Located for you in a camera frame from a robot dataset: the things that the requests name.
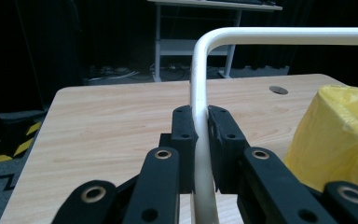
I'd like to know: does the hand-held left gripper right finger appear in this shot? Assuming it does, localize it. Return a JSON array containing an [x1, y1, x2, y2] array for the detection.
[[207, 105, 251, 194]]

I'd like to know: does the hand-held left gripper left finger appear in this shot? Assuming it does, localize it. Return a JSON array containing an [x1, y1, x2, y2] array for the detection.
[[158, 105, 199, 194]]

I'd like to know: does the cream bin rim ring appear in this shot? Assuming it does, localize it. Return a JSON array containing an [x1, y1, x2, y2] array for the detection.
[[189, 26, 358, 224]]

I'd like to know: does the yellow plastic bag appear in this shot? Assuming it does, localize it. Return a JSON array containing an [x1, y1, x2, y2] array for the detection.
[[282, 85, 358, 196]]

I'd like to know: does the white metal stand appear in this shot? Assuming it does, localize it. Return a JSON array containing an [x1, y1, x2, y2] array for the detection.
[[147, 0, 283, 83]]

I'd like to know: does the power strip with plugs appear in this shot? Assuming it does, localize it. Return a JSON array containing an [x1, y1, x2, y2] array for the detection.
[[87, 64, 141, 85]]

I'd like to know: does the black yellow striped stand base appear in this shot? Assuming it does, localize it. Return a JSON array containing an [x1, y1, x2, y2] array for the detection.
[[0, 110, 46, 163]]

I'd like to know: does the black cable bundle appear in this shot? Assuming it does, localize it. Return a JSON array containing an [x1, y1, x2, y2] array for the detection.
[[150, 62, 227, 80]]

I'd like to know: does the grey cable grommet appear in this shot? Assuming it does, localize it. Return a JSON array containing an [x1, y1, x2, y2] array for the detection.
[[268, 85, 289, 95]]

